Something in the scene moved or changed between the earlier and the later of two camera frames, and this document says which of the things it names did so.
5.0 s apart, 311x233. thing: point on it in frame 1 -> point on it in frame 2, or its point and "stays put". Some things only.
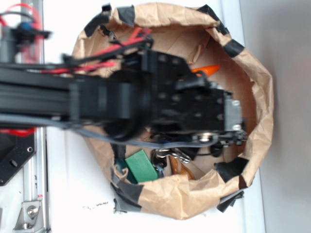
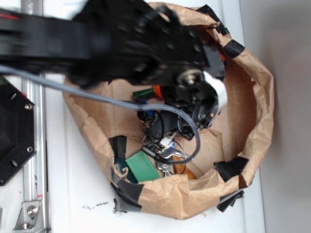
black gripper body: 182,102 -> 146,43
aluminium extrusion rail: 36,176 stays put
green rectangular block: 141,167 stays put
